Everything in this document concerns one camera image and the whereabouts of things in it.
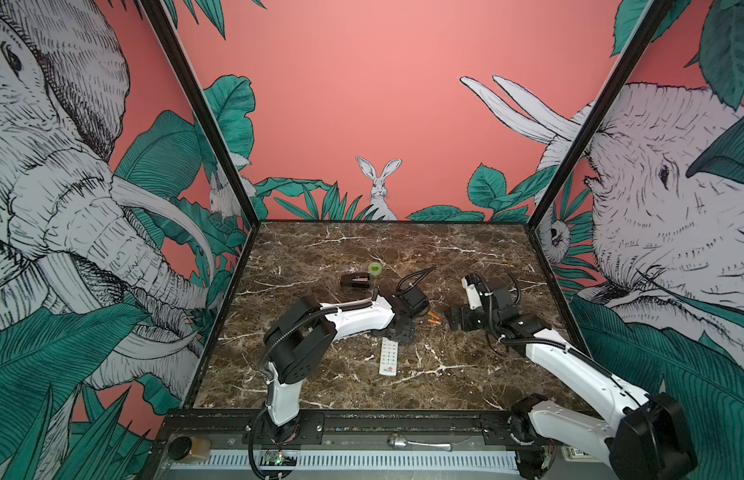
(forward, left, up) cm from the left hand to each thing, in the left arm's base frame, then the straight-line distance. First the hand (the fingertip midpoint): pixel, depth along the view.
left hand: (399, 331), depth 88 cm
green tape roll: (+26, +7, -3) cm, 27 cm away
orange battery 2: (+4, -12, -2) cm, 12 cm away
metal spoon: (-28, +2, -3) cm, 28 cm away
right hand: (+3, -16, +9) cm, 19 cm away
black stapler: (+20, +14, -1) cm, 24 cm away
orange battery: (+6, -12, -3) cm, 14 cm away
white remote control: (-9, +4, -1) cm, 10 cm away
